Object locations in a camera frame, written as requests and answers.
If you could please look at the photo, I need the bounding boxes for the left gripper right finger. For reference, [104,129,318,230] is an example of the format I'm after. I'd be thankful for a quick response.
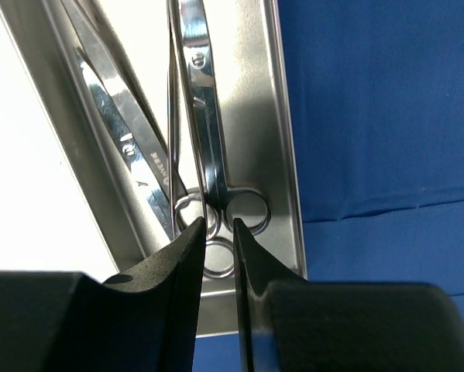
[233,219,464,371]

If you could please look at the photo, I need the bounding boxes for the metal scissors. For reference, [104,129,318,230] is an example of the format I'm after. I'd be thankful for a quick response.
[175,0,273,280]

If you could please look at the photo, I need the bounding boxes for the metal pointed tweezers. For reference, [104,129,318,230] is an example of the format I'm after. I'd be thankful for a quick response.
[62,1,178,239]

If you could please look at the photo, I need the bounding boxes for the metal forceps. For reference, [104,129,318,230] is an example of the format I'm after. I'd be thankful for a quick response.
[167,1,215,239]

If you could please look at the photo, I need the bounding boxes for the blue surgical cloth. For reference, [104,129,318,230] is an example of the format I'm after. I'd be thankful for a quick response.
[194,1,464,371]

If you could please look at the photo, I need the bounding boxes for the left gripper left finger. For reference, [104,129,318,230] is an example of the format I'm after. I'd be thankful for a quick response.
[0,218,205,371]

